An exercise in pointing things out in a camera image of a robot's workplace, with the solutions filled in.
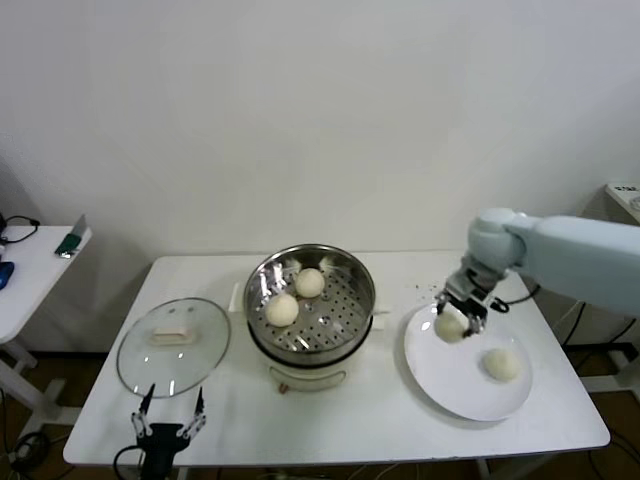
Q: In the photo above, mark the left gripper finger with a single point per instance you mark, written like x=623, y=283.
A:
x=148, y=400
x=200, y=405

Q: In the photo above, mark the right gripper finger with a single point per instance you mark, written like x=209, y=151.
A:
x=476, y=324
x=442, y=305

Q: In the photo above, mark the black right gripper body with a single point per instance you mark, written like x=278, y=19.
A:
x=472, y=297

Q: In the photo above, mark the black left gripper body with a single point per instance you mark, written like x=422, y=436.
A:
x=160, y=440

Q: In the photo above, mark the white steamed baozi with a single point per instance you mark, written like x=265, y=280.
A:
x=282, y=310
x=450, y=330
x=310, y=283
x=502, y=365

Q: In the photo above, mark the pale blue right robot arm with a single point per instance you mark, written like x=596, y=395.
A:
x=575, y=250

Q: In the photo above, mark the perforated stainless steel steamer basket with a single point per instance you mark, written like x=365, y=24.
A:
x=340, y=325

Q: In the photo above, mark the white round plate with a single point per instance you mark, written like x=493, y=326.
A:
x=440, y=385

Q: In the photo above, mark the white electric cooking pot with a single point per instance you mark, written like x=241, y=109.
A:
x=305, y=377

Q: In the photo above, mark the white side table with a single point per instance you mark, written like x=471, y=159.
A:
x=35, y=280

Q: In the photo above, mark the green and silver tool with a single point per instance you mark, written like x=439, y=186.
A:
x=70, y=242

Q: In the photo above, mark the white table with label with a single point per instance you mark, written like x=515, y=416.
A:
x=620, y=197

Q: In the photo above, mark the blue object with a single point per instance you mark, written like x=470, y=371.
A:
x=6, y=275

